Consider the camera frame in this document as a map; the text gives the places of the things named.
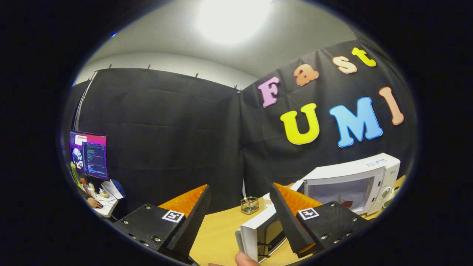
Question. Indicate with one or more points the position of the computer monitor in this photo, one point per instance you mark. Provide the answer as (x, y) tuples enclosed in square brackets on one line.
[(90, 155)]

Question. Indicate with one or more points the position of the ceiling light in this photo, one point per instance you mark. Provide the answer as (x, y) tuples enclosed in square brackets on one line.
[(232, 20)]

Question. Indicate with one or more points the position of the red-brown meat piece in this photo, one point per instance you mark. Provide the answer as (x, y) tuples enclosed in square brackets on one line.
[(347, 204)]

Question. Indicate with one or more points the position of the white paper sheet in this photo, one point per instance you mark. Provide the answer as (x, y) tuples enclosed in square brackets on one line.
[(111, 188)]

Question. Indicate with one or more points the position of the white plastic stick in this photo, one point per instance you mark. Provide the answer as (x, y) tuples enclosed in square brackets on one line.
[(244, 190)]

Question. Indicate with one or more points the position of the white toaster oven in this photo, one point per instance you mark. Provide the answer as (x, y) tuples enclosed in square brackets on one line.
[(351, 170)]

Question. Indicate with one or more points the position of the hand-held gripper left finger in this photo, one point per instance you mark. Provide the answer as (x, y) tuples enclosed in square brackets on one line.
[(192, 225)]

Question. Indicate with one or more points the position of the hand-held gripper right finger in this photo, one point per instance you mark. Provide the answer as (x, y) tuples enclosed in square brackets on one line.
[(286, 221)]

